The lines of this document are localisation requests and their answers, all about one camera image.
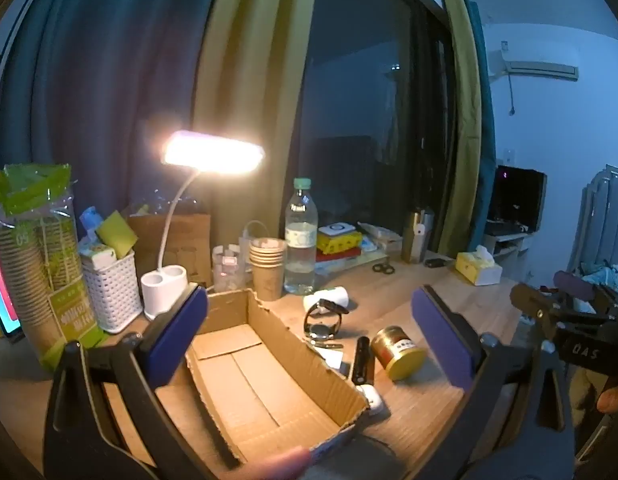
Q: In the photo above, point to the gold tin can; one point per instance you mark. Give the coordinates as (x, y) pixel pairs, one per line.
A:
(396, 352)

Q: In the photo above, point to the dark glass window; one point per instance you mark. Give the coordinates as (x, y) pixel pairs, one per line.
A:
(364, 110)

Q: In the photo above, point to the brown paper lamp packaging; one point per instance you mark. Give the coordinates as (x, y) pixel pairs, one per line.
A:
(189, 245)

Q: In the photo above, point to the black computer monitor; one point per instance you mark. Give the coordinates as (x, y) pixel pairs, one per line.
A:
(519, 195)

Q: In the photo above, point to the blue white packet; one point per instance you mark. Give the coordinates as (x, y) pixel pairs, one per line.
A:
(367, 246)

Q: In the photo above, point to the bed with printed bedding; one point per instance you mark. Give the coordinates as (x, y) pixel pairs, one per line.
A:
(606, 274)

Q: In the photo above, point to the small white box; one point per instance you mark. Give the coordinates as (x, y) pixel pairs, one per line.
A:
(100, 259)

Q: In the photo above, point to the steel tumbler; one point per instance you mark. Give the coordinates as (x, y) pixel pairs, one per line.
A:
(414, 242)

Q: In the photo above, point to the clear ribbed glass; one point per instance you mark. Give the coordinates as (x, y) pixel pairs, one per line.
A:
(229, 270)

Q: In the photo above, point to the green sponge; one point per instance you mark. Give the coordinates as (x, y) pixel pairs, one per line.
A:
(116, 234)

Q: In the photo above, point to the yellow tissue box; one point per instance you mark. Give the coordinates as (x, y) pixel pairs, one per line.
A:
(479, 270)

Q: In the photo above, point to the lit laptop screen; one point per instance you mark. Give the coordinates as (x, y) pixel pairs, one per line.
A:
(1, 290)

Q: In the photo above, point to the yellow wipes pack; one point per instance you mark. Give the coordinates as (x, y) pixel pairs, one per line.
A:
(339, 243)

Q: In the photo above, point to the narrow yellow-green curtain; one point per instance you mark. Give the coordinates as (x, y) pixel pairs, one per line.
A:
(464, 110)

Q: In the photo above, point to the grey padded headboard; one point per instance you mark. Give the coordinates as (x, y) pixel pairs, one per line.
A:
(604, 210)

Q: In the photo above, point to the blue curtain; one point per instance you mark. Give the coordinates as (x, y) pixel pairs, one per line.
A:
(99, 85)

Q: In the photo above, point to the white paper boxes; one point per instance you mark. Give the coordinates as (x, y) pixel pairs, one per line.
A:
(384, 235)

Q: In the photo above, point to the white computer desk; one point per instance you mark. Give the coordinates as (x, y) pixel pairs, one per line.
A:
(509, 242)

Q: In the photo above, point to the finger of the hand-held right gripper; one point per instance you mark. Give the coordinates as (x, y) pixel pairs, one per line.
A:
(531, 307)
(574, 285)

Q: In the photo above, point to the white flat device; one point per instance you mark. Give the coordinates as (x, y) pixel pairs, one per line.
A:
(336, 229)

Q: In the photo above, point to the person's left hand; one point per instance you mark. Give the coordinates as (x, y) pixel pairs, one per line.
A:
(284, 466)

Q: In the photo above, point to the white air conditioner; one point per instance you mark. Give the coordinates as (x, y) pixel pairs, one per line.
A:
(539, 67)

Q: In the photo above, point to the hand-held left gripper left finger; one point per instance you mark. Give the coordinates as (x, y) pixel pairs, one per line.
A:
(181, 340)

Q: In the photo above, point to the stack of brown paper cups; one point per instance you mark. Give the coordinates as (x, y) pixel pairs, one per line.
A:
(267, 272)

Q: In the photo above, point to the red book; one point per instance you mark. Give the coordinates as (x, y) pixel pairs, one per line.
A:
(336, 256)

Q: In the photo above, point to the black scissors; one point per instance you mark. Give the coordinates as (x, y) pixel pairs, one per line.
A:
(384, 268)

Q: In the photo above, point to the clear water bottle green cap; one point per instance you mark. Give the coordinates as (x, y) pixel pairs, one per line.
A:
(300, 255)

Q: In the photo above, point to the white earbuds case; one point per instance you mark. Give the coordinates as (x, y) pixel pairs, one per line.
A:
(371, 401)

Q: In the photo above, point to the black wristwatch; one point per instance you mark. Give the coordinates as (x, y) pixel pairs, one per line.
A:
(320, 329)

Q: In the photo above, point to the wide yellow-green curtain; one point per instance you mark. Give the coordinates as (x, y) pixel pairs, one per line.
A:
(249, 60)

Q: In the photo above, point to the white plastic basket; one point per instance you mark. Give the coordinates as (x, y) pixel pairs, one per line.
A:
(114, 295)

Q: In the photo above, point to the black power bank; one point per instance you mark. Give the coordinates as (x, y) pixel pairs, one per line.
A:
(362, 360)

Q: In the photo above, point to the white desk lamp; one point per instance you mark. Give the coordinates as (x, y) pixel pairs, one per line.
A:
(214, 152)

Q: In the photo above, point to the black car key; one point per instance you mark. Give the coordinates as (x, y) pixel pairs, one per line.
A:
(436, 262)

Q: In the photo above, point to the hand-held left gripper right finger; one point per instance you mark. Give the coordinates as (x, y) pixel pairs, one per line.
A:
(439, 340)

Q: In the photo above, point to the green pack of paper cups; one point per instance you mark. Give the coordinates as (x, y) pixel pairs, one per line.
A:
(39, 270)

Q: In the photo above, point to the metal nail clipper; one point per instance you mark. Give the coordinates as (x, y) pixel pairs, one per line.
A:
(326, 345)

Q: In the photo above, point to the person's right hand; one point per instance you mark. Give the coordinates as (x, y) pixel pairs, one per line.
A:
(613, 399)

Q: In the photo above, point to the cardboard box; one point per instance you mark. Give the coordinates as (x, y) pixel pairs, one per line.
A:
(259, 375)

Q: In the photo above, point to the teal curtain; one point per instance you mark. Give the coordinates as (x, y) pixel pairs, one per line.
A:
(486, 135)

